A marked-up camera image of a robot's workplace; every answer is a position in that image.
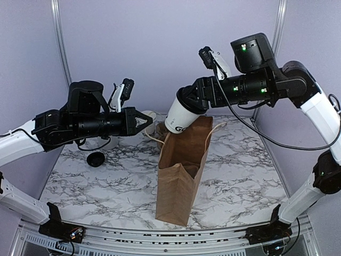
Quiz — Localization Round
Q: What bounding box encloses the black lid stack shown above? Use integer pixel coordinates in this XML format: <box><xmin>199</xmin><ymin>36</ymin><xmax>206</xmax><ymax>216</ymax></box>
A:
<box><xmin>86</xmin><ymin>152</ymin><xmax>105</xmax><ymax>167</ymax></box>

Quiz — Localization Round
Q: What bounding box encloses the brown paper bag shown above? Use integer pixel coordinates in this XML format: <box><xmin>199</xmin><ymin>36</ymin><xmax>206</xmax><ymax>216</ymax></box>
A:
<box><xmin>155</xmin><ymin>116</ymin><xmax>214</xmax><ymax>227</ymax></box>

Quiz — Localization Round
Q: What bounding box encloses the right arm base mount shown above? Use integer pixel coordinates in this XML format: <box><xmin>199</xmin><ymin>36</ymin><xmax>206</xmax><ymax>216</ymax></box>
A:
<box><xmin>245</xmin><ymin>204</ymin><xmax>293</xmax><ymax>245</ymax></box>

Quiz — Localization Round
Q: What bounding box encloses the white paper coffee cup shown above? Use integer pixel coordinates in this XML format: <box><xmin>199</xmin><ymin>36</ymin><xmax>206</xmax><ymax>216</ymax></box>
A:
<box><xmin>165</xmin><ymin>94</ymin><xmax>206</xmax><ymax>134</ymax></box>

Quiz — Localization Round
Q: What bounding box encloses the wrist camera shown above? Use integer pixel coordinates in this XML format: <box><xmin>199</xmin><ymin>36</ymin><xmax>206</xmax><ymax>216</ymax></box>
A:
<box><xmin>108</xmin><ymin>78</ymin><xmax>135</xmax><ymax>113</ymax></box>
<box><xmin>198</xmin><ymin>46</ymin><xmax>232</xmax><ymax>81</ymax></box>

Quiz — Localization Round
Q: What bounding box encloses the aluminium frame post right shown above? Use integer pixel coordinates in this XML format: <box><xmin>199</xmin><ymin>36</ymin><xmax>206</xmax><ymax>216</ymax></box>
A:
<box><xmin>253</xmin><ymin>0</ymin><xmax>288</xmax><ymax>121</ymax></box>

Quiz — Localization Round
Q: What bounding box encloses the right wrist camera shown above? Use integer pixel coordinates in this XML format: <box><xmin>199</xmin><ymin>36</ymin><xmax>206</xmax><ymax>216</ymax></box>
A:
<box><xmin>198</xmin><ymin>46</ymin><xmax>232</xmax><ymax>81</ymax></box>

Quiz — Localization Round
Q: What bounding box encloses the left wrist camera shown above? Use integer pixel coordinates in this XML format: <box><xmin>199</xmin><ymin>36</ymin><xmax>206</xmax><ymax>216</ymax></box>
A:
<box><xmin>108</xmin><ymin>78</ymin><xmax>135</xmax><ymax>113</ymax></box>

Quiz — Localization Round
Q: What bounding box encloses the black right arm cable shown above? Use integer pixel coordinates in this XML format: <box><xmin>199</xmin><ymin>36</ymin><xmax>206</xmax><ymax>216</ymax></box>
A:
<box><xmin>210</xmin><ymin>50</ymin><xmax>341</xmax><ymax>150</ymax></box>

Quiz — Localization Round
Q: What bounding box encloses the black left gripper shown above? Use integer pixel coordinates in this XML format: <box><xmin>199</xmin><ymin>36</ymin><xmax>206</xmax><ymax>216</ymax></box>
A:
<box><xmin>75</xmin><ymin>106</ymin><xmax>153</xmax><ymax>139</ymax></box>

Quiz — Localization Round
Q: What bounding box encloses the brown cardboard cup carrier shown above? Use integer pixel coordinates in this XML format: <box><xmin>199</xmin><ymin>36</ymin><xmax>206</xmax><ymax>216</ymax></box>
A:
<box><xmin>183</xmin><ymin>164</ymin><xmax>200</xmax><ymax>179</ymax></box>

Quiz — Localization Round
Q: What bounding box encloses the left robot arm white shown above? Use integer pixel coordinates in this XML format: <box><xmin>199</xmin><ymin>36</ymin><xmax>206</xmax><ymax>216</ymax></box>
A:
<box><xmin>1</xmin><ymin>82</ymin><xmax>67</xmax><ymax>198</ymax></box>

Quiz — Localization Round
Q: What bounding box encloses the white ribbed canister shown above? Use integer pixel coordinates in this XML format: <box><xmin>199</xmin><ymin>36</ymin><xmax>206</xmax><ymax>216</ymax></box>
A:
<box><xmin>98</xmin><ymin>136</ymin><xmax>119</xmax><ymax>150</ymax></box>

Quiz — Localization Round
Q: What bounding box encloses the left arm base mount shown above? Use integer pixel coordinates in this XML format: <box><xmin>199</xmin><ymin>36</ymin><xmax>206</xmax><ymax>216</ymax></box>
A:
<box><xmin>38</xmin><ymin>202</ymin><xmax>85</xmax><ymax>243</ymax></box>

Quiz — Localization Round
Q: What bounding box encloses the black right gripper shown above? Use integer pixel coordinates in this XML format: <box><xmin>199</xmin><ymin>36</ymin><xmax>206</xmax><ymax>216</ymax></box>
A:
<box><xmin>184</xmin><ymin>69</ymin><xmax>277</xmax><ymax>109</ymax></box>

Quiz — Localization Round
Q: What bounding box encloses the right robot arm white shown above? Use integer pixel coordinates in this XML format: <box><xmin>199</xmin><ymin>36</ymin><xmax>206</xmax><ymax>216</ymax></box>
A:
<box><xmin>166</xmin><ymin>33</ymin><xmax>340</xmax><ymax>239</ymax></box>

